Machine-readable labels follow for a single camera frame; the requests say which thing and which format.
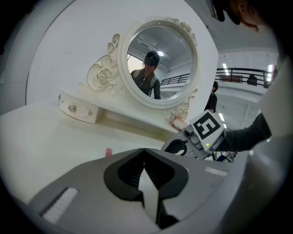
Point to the black balcony railing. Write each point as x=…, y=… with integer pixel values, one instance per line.
x=245, y=76

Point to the white dressing table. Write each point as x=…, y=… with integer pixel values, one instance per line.
x=57, y=141

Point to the oval mirror with ornate frame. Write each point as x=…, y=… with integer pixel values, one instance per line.
x=158, y=61

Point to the black head-worn camera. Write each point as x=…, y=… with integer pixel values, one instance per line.
x=217, y=9

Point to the person's right forearm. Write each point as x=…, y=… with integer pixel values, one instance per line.
x=245, y=136

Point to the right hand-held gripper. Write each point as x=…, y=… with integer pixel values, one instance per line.
x=206, y=130

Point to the pink pen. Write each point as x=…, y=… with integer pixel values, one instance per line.
x=108, y=152

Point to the orange and white cardboard box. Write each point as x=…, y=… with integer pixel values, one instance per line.
x=178, y=124

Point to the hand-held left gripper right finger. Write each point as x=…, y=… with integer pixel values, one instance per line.
x=194, y=189

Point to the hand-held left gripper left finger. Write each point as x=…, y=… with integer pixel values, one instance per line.
x=91, y=198

